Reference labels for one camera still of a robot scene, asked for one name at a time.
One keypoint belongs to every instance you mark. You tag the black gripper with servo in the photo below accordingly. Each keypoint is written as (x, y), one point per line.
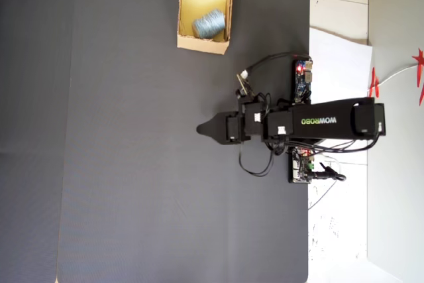
(233, 129)

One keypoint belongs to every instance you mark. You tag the blue controller board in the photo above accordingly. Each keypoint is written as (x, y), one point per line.
(302, 82)

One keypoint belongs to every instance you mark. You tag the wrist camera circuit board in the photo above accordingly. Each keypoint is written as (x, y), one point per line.
(243, 85)

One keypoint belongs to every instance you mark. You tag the open cardboard box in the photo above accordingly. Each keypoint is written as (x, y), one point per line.
(202, 46)

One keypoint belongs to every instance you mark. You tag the red paper decoration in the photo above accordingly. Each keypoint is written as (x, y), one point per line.
(374, 84)
(420, 74)

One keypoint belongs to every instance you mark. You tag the light blue cylinder block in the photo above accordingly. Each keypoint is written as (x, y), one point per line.
(209, 24)

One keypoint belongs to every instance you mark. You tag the yellow paper box lining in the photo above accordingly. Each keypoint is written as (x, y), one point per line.
(205, 1)

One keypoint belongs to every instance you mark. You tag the black textured mat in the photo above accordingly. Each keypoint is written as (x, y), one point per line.
(132, 147)

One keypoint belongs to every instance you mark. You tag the white paper sheet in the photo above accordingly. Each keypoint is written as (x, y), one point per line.
(341, 71)

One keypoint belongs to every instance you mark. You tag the motor driver board red LED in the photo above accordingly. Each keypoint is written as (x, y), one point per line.
(299, 167)

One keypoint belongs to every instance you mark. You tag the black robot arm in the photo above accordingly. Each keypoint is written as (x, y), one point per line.
(331, 120)

